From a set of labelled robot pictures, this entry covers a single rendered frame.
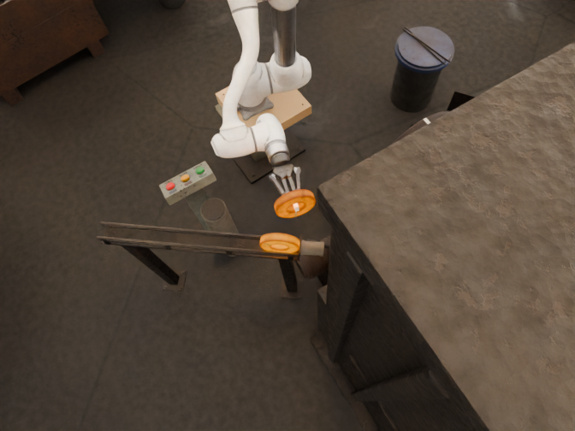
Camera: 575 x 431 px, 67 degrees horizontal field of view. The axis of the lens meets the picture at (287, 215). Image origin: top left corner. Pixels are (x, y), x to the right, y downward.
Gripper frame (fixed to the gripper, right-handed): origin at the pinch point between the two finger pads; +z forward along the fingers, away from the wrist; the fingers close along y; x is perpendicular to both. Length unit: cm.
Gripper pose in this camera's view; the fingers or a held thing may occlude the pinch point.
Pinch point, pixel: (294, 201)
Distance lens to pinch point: 161.9
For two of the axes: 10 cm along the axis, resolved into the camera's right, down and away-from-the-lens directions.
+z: 2.8, 8.5, -4.4
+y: -9.6, 2.9, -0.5
